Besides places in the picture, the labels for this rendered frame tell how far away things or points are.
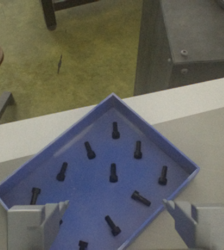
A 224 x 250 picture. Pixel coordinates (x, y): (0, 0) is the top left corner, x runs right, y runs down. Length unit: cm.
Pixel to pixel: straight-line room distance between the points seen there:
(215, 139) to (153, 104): 6
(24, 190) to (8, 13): 157
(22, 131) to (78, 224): 10
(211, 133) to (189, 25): 21
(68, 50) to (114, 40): 22
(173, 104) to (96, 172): 10
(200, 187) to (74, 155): 11
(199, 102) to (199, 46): 15
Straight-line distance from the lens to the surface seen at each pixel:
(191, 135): 31
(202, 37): 47
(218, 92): 34
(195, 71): 46
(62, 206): 16
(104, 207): 27
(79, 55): 156
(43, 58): 157
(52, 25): 166
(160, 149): 29
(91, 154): 28
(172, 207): 16
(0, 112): 137
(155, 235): 27
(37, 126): 31
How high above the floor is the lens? 118
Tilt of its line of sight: 61 degrees down
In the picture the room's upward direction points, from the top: straight up
